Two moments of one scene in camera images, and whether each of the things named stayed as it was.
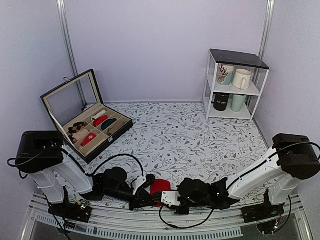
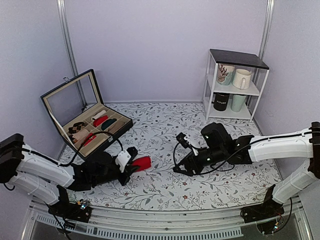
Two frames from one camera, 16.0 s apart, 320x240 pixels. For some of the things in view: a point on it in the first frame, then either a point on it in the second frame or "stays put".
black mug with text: x=220 y=100 stays put
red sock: x=158 y=186 → x=144 y=163
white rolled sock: x=98 y=114 stays put
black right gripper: x=182 y=212 → x=186 y=161
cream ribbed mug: x=242 y=79 stays put
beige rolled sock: x=115 y=126 stays put
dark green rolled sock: x=107 y=123 stays put
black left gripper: x=139 y=202 → x=128 y=170
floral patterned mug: x=225 y=73 stays put
